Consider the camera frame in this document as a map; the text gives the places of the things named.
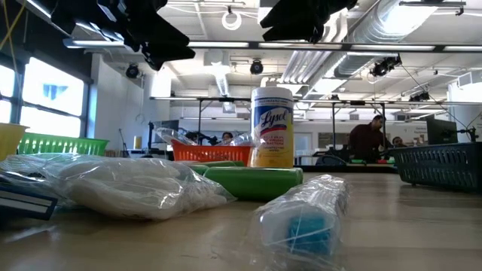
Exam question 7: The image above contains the black razor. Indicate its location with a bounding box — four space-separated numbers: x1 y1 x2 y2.
0 181 59 222

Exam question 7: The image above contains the large bright window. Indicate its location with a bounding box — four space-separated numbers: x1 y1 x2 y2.
0 56 86 139

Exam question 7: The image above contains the white cable ring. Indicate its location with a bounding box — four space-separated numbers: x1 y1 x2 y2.
221 10 243 32

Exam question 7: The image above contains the blue toothbrush in clear bag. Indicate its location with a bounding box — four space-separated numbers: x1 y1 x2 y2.
225 173 351 271

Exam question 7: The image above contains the orange plastic basket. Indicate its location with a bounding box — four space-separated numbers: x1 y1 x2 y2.
170 139 254 166

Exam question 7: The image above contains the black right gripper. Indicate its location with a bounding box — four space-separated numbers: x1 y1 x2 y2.
259 0 359 44

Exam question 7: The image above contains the green Pert shampoo bottle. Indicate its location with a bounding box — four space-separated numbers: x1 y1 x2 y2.
202 166 304 202
176 160 246 176

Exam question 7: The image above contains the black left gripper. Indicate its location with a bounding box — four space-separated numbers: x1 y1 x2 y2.
50 0 197 72

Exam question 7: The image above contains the yellow plastic basket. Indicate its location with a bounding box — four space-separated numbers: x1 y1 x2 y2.
0 122 30 162

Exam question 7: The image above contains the Lysol wipes canister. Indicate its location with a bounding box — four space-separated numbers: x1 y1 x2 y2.
250 86 295 169

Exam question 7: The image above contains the black overhead rig bar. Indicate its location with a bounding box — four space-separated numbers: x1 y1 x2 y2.
62 37 482 53

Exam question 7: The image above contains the black computer monitor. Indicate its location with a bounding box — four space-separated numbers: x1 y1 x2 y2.
426 117 459 146

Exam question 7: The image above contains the black background rig frame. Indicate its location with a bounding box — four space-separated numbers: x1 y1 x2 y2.
149 96 389 159

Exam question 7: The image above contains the green plastic basket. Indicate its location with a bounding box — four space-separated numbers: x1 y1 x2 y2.
17 131 110 157

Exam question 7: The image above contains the clear bag of cotton balls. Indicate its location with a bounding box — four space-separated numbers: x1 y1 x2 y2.
0 152 237 222

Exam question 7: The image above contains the black plastic slotted basket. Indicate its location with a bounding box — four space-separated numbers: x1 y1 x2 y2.
386 141 482 193

